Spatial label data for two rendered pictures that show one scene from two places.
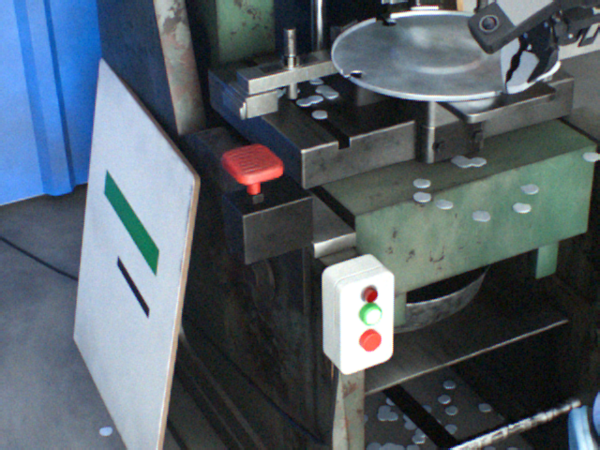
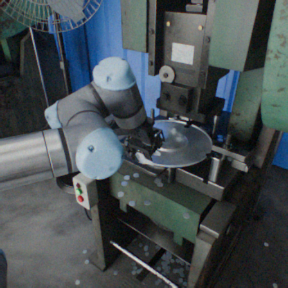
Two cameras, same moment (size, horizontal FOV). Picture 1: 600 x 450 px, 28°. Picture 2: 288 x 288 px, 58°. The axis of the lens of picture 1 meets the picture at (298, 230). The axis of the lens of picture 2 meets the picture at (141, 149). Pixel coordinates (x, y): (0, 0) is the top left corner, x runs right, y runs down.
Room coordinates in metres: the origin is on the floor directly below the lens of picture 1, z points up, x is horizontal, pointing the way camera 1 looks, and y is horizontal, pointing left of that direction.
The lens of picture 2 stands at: (1.09, -0.83, 1.26)
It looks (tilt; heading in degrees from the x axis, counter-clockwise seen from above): 34 degrees down; 64
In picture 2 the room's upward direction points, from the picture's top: straight up
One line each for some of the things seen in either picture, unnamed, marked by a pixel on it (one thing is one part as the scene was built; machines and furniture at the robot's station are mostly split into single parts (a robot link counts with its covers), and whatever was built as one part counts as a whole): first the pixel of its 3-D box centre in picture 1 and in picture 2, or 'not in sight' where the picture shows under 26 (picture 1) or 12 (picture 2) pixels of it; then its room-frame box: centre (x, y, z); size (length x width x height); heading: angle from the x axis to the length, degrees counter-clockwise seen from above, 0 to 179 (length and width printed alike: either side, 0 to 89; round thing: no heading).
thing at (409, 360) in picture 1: (382, 292); (178, 211); (1.62, -0.13, 0.31); 0.43 x 0.42 x 0.01; 117
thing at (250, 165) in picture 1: (253, 186); not in sight; (1.26, 0.05, 0.72); 0.07 x 0.06 x 0.08; 27
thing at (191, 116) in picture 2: not in sight; (189, 106); (1.62, -0.14, 0.86); 0.20 x 0.16 x 0.05; 117
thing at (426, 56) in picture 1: (439, 52); (169, 140); (1.50, -0.20, 0.78); 0.29 x 0.29 x 0.01
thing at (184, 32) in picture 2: not in sight; (188, 59); (1.58, -0.16, 1.04); 0.17 x 0.15 x 0.30; 27
